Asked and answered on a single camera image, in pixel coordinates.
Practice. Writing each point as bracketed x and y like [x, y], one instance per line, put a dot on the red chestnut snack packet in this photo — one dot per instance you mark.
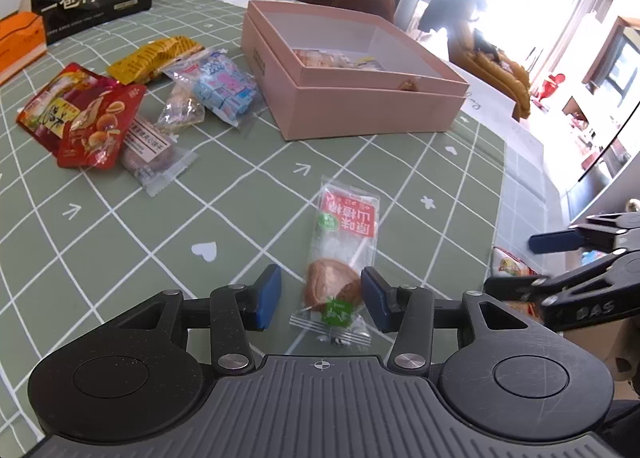
[100, 133]

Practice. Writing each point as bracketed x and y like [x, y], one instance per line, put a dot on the yellow snack packet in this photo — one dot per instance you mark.
[155, 58]

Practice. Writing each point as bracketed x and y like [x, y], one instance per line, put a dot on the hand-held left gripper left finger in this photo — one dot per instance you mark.
[267, 295]

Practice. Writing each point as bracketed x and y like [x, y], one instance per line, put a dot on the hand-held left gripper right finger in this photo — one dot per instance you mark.
[375, 300]

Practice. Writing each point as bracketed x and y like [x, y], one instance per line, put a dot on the television screen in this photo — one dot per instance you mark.
[622, 68]

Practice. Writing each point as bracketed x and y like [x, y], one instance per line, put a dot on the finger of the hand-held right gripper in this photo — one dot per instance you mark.
[515, 284]
[552, 241]

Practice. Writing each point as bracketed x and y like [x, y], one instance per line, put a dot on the blue white candy packet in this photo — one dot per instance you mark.
[225, 88]

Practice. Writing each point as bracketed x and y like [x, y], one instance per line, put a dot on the green grid tablecloth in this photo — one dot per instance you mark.
[250, 198]

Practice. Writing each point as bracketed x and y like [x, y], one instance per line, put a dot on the clear hawthorn snack packet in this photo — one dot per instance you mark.
[345, 233]

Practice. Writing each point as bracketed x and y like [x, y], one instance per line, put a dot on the red ornament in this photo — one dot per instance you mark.
[547, 90]

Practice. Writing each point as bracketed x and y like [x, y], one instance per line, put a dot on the orange cardboard box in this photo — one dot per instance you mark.
[20, 40]

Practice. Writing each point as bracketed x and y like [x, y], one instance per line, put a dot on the dark garment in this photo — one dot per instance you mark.
[450, 5]

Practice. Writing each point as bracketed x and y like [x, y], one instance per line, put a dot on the yellow armchair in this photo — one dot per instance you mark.
[495, 73]

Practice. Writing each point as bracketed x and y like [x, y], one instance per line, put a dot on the small clear snack packet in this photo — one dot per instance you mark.
[180, 110]

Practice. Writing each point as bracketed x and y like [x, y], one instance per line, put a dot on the pink cardboard box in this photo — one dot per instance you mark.
[350, 108]

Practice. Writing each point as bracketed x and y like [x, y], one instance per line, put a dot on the pale wrapped snack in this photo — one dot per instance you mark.
[330, 59]

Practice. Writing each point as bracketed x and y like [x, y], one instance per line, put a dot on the clear purple snack packet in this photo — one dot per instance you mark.
[150, 158]

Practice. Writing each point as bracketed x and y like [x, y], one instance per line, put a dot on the red white snack packet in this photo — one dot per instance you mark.
[510, 265]

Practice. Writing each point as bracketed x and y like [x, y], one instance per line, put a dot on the red meat snack packet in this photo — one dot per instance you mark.
[45, 113]

